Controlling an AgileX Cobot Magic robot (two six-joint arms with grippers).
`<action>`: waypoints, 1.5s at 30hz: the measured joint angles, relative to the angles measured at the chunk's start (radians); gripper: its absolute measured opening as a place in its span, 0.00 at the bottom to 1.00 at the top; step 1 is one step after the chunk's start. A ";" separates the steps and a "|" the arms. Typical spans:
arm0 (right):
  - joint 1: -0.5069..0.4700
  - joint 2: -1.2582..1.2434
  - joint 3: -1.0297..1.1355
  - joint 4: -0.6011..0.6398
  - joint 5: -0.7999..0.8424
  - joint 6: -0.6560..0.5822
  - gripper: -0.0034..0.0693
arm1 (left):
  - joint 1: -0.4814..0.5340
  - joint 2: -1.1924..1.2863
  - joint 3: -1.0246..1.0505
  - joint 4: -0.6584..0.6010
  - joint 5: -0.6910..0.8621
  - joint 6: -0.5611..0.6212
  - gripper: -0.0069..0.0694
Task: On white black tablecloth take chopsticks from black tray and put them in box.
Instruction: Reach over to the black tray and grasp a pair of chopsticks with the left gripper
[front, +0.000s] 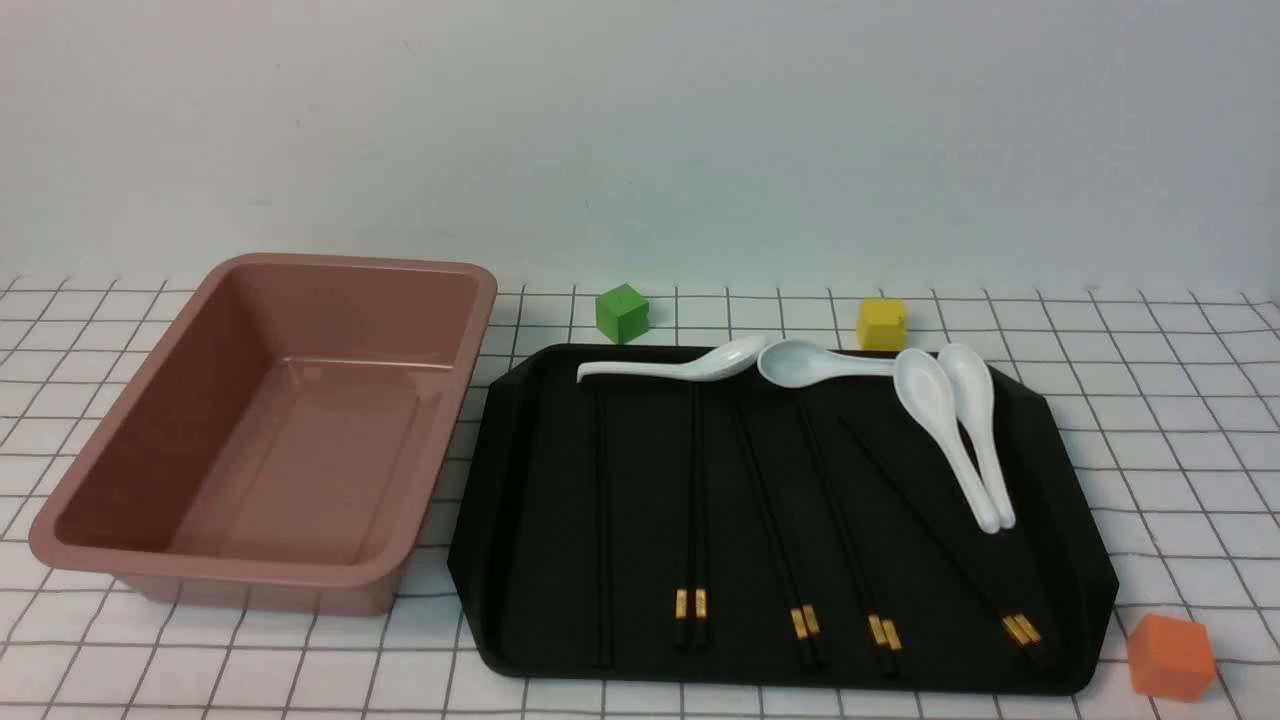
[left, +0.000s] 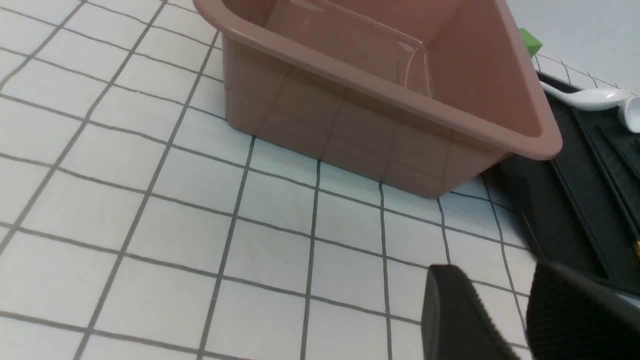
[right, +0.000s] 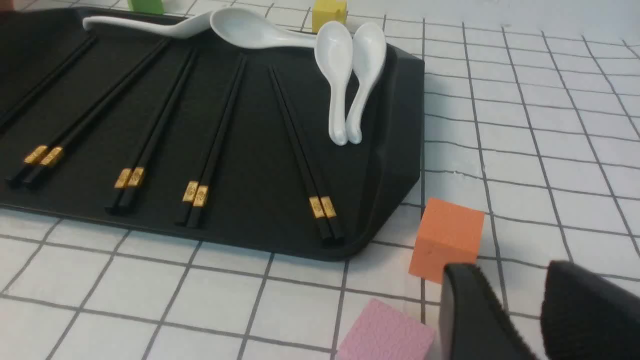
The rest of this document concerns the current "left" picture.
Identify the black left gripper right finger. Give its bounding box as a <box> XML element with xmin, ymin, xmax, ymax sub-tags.
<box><xmin>526</xmin><ymin>262</ymin><xmax>640</xmax><ymax>360</ymax></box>

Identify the black plastic tray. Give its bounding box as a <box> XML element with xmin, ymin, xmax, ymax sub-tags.
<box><xmin>491</xmin><ymin>72</ymin><xmax>639</xmax><ymax>296</ymax></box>

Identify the pink plastic bin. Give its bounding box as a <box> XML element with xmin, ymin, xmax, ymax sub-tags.
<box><xmin>193</xmin><ymin>0</ymin><xmax>563</xmax><ymax>199</ymax></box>

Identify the green block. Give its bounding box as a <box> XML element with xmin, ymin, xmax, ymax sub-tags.
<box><xmin>518</xmin><ymin>28</ymin><xmax>543</xmax><ymax>59</ymax></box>

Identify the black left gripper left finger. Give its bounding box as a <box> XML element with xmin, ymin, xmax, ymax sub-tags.
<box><xmin>421</xmin><ymin>264</ymin><xmax>518</xmax><ymax>360</ymax></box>

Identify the dark chopstick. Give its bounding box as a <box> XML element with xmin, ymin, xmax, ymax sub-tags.
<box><xmin>518</xmin><ymin>209</ymin><xmax>546</xmax><ymax>259</ymax></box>

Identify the white ceramic spoon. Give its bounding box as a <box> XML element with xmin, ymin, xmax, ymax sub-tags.
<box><xmin>618</xmin><ymin>95</ymin><xmax>640</xmax><ymax>134</ymax></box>
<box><xmin>540</xmin><ymin>81</ymin><xmax>631</xmax><ymax>112</ymax></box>

